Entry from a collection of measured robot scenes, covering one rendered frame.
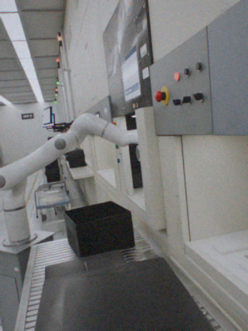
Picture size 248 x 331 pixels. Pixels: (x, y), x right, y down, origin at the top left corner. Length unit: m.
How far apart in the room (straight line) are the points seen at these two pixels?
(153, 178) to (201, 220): 0.26
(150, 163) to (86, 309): 0.76
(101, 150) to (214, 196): 2.38
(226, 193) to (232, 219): 0.11
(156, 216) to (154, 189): 0.12
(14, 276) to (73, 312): 1.15
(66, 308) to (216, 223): 0.75
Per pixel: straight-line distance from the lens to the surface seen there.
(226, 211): 1.20
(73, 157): 4.30
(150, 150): 1.20
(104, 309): 0.58
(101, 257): 1.12
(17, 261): 1.65
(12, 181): 1.61
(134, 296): 0.60
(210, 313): 0.98
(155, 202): 1.24
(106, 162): 3.41
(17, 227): 1.71
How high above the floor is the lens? 1.33
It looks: 9 degrees down
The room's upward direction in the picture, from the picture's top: 7 degrees counter-clockwise
